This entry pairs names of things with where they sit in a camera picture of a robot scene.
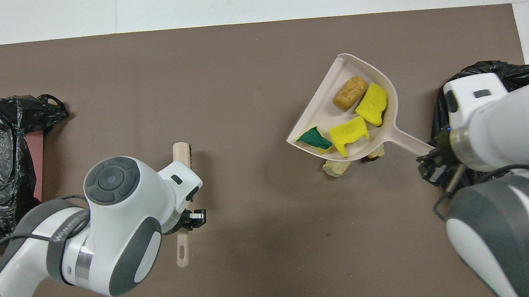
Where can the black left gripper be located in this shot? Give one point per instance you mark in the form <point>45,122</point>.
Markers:
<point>184,221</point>

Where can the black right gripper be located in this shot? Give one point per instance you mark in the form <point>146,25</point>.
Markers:
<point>445,149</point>

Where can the pale stone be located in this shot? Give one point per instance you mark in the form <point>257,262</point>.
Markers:
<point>376,152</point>
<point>335,167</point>

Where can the beige hand brush black bristles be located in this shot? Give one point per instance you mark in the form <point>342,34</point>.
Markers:
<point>180,153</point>

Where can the orange-brown sponge chunk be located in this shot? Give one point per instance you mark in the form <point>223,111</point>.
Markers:
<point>349,93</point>

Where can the yellow sponge piece green backing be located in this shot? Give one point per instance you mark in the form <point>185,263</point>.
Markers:
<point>314,139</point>

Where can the beige plastic dustpan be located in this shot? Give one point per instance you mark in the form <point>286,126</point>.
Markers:
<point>320,115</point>

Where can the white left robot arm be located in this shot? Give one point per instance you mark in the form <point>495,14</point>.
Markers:
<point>118,228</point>

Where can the black trash bag bin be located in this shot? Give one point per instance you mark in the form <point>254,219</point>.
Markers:
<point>521,71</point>

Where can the large brown table mat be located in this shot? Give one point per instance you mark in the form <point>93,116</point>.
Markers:
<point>303,260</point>

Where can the pink box under bag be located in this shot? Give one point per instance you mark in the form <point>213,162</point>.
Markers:
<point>38,158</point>

